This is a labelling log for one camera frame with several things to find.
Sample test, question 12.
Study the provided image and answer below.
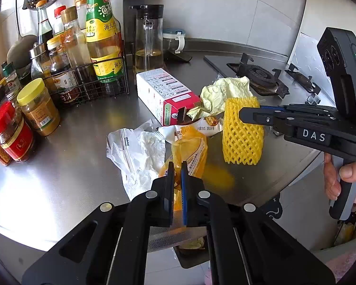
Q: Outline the glass jar white handled lid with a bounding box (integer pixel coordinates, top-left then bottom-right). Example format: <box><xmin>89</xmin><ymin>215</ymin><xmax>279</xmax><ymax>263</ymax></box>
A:
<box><xmin>163</xmin><ymin>28</ymin><xmax>187</xmax><ymax>54</ymax></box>

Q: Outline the clear bottle gold cap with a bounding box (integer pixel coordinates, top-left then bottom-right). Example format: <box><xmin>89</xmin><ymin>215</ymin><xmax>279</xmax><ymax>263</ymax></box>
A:
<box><xmin>61</xmin><ymin>6</ymin><xmax>91</xmax><ymax>86</ymax></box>

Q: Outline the white plastic bag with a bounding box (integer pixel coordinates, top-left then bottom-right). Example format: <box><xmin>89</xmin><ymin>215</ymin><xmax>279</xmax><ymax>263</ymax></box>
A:
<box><xmin>106</xmin><ymin>119</ymin><xmax>167</xmax><ymax>201</ymax></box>

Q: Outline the red label sauce jar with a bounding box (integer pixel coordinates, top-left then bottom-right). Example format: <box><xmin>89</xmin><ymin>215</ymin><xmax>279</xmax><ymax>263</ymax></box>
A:
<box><xmin>0</xmin><ymin>101</ymin><xmax>36</xmax><ymax>163</ymax></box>

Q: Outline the glass oil dispenser black lid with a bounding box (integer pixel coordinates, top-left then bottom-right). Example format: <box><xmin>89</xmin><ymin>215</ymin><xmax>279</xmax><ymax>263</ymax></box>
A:
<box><xmin>129</xmin><ymin>4</ymin><xmax>165</xmax><ymax>73</ymax></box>

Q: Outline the white snack wrapper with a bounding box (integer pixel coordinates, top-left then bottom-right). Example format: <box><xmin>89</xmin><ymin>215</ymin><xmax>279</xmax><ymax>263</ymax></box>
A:
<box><xmin>157</xmin><ymin>116</ymin><xmax>224</xmax><ymax>143</ymax></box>

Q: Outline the small dark brown wrapper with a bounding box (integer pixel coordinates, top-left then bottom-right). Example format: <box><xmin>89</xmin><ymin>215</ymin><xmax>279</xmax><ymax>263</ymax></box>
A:
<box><xmin>176</xmin><ymin>107</ymin><xmax>196</xmax><ymax>125</ymax></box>

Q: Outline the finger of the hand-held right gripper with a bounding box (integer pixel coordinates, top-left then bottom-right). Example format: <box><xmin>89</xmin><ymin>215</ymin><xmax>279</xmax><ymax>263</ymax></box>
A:
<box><xmin>259</xmin><ymin>104</ymin><xmax>289</xmax><ymax>115</ymax></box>
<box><xmin>239</xmin><ymin>107</ymin><xmax>286</xmax><ymax>137</ymax></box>

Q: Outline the bottle with orange cap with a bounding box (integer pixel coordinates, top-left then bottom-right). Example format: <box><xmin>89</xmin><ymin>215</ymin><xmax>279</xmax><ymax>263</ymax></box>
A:
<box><xmin>75</xmin><ymin>0</ymin><xmax>88</xmax><ymax>32</ymax></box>

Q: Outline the orange plastic bag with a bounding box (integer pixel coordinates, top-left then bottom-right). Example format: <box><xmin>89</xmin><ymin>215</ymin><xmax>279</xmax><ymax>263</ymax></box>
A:
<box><xmin>159</xmin><ymin>125</ymin><xmax>235</xmax><ymax>232</ymax></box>

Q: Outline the yellow lid jar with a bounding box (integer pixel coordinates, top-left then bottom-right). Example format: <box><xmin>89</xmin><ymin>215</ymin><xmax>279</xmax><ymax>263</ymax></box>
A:
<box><xmin>17</xmin><ymin>78</ymin><xmax>61</xmax><ymax>136</ymax></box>

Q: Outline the large bottle green yellow label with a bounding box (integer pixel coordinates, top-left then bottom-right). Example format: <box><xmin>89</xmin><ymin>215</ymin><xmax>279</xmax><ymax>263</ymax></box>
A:
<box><xmin>85</xmin><ymin>0</ymin><xmax>124</xmax><ymax>84</ymax></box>

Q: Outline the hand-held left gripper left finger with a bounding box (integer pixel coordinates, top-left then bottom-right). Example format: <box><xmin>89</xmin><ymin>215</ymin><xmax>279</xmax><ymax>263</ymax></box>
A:
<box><xmin>21</xmin><ymin>161</ymin><xmax>175</xmax><ymax>285</ymax></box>

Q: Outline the person's right hand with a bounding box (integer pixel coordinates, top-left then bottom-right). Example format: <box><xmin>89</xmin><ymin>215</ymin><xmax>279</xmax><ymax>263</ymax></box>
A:
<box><xmin>324</xmin><ymin>153</ymin><xmax>356</xmax><ymax>205</ymax></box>

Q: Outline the silver foil splash guard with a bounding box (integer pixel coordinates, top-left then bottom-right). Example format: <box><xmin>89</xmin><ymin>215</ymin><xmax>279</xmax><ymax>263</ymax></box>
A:
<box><xmin>291</xmin><ymin>33</ymin><xmax>339</xmax><ymax>107</ymax></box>

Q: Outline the dark soy sauce bottle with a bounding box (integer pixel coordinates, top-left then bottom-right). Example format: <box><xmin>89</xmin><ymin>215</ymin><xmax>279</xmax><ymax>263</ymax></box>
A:
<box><xmin>36</xmin><ymin>0</ymin><xmax>54</xmax><ymax>46</ymax></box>

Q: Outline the pale yellow paper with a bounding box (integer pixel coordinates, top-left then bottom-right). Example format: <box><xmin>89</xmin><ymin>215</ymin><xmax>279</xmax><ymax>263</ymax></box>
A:
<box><xmin>186</xmin><ymin>76</ymin><xmax>254</xmax><ymax>122</ymax></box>

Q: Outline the bottle with red cap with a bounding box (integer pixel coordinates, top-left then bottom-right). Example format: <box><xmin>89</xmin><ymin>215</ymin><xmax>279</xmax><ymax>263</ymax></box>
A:
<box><xmin>53</xmin><ymin>5</ymin><xmax>66</xmax><ymax>36</ymax></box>

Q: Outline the grey ladle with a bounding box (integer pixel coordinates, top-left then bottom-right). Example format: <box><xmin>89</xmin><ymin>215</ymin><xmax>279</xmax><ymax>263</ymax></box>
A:
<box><xmin>6</xmin><ymin>34</ymin><xmax>37</xmax><ymax>72</ymax></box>

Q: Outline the glass bottle steel cap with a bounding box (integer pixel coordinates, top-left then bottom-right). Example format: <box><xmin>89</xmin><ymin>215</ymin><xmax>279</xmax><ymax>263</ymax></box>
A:
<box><xmin>29</xmin><ymin>43</ymin><xmax>52</xmax><ymax>90</ymax></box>

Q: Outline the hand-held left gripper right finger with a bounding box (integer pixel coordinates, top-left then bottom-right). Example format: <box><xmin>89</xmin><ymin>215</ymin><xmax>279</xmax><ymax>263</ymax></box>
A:
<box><xmin>180</xmin><ymin>161</ymin><xmax>336</xmax><ymax>285</ymax></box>

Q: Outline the small green cap spice bottle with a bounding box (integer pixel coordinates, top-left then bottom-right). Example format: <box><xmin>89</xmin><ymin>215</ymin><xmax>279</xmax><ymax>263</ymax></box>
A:
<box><xmin>1</xmin><ymin>62</ymin><xmax>21</xmax><ymax>98</ymax></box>

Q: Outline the black wire rack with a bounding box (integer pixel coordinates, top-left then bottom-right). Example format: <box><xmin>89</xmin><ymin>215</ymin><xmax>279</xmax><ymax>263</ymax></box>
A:
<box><xmin>43</xmin><ymin>52</ymin><xmax>130</xmax><ymax>104</ymax></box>

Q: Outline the dark trash bin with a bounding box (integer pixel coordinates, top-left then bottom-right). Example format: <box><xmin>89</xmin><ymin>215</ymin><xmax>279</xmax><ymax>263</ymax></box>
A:
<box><xmin>175</xmin><ymin>234</ymin><xmax>211</xmax><ymax>270</ymax></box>

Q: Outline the yellow foam fruit net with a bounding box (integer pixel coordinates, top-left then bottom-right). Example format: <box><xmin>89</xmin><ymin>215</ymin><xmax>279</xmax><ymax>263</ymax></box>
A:
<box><xmin>222</xmin><ymin>96</ymin><xmax>265</xmax><ymax>166</ymax></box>

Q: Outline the red and white carton box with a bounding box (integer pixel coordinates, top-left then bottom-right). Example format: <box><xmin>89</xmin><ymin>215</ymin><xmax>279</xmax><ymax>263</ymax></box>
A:
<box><xmin>136</xmin><ymin>68</ymin><xmax>201</xmax><ymax>127</ymax></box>

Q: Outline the black cat floor mat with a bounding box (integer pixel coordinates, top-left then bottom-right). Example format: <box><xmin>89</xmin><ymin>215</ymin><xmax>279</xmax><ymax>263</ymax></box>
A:
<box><xmin>264</xmin><ymin>193</ymin><xmax>282</xmax><ymax>220</ymax></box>

